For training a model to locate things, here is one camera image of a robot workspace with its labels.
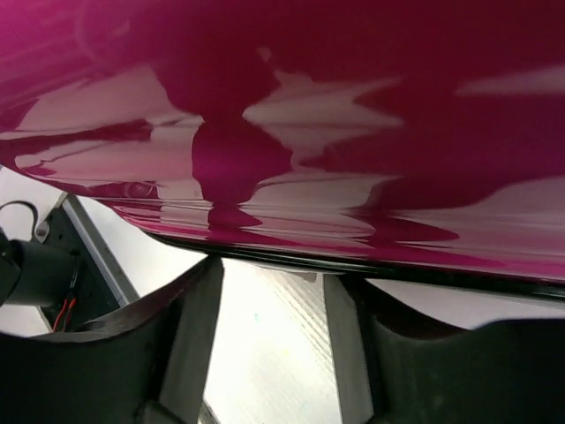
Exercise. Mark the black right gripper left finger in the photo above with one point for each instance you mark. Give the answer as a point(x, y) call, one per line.
point(143, 363)

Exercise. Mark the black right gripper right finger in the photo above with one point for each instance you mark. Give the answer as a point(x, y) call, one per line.
point(394, 364)

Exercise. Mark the pink teal kids suitcase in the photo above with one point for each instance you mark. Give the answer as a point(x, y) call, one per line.
point(413, 140)

